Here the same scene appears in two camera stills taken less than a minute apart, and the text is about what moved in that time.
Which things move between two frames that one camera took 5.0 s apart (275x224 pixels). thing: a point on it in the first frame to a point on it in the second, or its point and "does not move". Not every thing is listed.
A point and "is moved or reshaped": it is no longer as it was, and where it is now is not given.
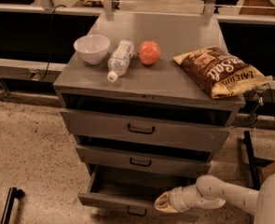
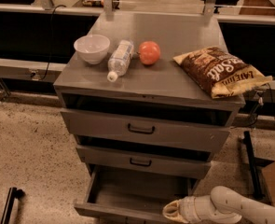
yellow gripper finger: [163, 199] to [171, 206]
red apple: [149, 52] does not move
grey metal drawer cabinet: [143, 123] does not move
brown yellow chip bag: [223, 73] does not move
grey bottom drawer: [132, 189] is moved or reshaped
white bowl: [92, 49] does not move
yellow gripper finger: [163, 205] to [171, 213]
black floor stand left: [13, 193] does not move
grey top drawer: [147, 132] does not move
